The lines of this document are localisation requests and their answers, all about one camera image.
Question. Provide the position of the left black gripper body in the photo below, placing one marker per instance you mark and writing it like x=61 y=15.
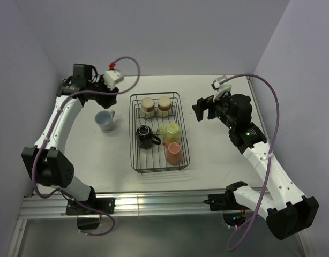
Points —
x=101 y=86

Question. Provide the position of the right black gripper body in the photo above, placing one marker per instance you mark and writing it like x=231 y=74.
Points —
x=219 y=108

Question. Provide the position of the light blue mug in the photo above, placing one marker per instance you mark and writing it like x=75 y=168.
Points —
x=104 y=119

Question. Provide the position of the steel cup beige sleeve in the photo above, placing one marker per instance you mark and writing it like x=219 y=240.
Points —
x=164 y=106

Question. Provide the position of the steel cup brown base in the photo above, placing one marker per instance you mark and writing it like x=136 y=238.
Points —
x=147 y=108

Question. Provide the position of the pale yellow mug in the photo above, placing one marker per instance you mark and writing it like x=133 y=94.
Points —
x=171 y=132

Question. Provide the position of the black mug white inside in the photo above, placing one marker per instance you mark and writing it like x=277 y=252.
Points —
x=145 y=137

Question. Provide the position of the orange mug white inside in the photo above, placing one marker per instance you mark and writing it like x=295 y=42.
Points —
x=174 y=152

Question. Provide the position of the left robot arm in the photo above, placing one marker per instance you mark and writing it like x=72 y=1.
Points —
x=49 y=169

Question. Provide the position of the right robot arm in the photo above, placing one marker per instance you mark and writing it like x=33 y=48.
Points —
x=288 y=210

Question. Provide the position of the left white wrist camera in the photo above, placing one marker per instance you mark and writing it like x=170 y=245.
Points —
x=112 y=76

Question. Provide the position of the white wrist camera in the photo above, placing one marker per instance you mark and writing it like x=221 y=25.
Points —
x=220 y=87
x=112 y=76

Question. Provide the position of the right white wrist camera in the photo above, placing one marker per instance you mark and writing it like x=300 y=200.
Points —
x=220 y=87

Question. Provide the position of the wire dish rack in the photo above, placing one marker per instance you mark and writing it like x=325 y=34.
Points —
x=154 y=158

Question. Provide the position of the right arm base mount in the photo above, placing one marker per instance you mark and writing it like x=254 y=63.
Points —
x=223 y=201

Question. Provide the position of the aluminium frame rail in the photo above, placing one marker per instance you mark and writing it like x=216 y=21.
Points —
x=126 y=204

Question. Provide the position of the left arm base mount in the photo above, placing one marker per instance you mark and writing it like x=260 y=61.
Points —
x=105 y=205

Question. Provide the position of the black box under rail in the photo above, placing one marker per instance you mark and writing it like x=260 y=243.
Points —
x=88 y=223

